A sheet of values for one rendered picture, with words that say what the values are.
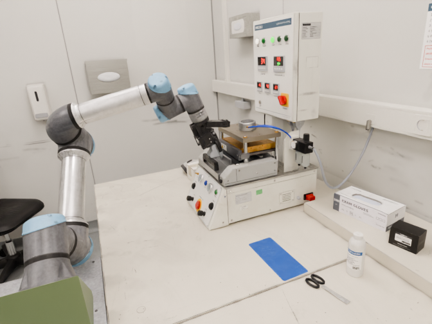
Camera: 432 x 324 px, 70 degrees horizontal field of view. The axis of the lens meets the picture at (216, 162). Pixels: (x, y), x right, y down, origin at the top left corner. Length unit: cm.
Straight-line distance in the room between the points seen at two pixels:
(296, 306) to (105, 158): 218
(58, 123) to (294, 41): 92
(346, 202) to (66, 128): 109
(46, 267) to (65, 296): 11
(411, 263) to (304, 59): 81
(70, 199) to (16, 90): 168
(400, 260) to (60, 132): 121
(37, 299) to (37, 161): 202
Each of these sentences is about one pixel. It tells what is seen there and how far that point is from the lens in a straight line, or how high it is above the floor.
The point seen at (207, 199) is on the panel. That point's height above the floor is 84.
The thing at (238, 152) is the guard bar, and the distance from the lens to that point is 130.
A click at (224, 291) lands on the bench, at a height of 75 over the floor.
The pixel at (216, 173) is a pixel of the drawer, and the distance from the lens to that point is 130.
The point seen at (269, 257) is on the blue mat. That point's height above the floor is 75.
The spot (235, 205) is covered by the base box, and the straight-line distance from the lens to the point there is 131.
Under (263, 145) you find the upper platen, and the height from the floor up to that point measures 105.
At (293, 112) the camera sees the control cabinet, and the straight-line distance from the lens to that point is 133.
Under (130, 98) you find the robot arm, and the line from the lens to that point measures 116.
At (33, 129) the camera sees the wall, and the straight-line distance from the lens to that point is 279.
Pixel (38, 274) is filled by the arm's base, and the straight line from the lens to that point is 98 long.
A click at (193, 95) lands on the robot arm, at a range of 126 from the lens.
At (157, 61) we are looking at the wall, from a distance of 278.
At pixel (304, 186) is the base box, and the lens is 147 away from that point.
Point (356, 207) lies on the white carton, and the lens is 133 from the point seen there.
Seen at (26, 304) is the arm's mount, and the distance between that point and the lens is 93.
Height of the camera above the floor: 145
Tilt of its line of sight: 19 degrees down
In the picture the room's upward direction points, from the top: 4 degrees counter-clockwise
